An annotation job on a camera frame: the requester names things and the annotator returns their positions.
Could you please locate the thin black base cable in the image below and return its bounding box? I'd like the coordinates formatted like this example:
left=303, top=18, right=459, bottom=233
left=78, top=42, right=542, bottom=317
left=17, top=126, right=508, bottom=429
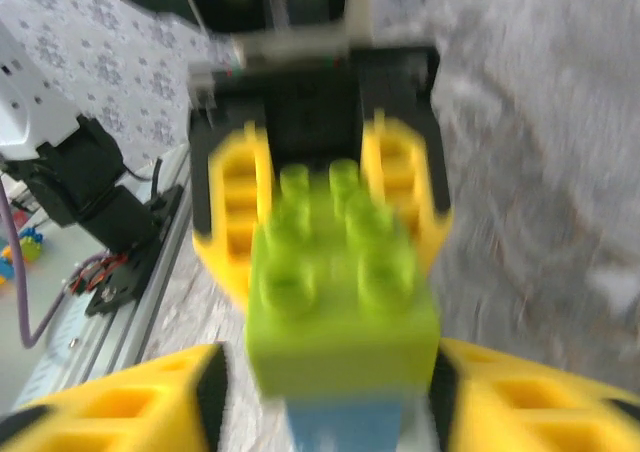
left=119, top=156, right=166, bottom=208

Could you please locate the long green lego brick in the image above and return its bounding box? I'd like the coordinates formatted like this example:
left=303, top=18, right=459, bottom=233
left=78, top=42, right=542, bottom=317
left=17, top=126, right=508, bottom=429
left=244, top=159, right=442, bottom=401

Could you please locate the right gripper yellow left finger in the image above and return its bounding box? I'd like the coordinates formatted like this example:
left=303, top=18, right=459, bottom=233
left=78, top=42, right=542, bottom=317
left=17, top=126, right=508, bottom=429
left=0, top=342, right=229, bottom=452

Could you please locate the red wire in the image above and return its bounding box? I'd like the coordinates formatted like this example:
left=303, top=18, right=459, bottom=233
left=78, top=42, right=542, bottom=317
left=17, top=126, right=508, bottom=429
left=69, top=254, right=129, bottom=293

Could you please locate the light blue slotted cable duct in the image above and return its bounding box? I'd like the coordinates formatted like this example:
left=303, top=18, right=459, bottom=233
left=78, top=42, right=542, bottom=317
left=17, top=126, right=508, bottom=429
left=9, top=291, right=96, bottom=408

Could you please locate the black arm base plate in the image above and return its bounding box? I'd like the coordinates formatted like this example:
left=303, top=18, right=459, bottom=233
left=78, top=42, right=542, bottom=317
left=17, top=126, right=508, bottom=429
left=84, top=186, right=184, bottom=318

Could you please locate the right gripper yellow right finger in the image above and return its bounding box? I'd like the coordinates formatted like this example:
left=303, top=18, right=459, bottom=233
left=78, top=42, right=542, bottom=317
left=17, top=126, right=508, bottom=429
left=429, top=336, right=640, bottom=452

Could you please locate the short purple cable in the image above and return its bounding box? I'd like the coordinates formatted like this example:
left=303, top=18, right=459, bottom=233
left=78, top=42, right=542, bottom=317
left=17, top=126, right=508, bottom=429
left=0, top=181, right=71, bottom=348

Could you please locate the green plastic toy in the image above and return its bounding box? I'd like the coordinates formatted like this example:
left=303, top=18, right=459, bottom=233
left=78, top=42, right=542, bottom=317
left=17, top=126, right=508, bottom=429
left=17, top=226, right=46, bottom=266

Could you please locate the blue lego brick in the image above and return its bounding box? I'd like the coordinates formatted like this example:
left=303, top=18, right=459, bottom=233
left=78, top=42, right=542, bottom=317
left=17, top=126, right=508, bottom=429
left=284, top=394, right=421, bottom=452

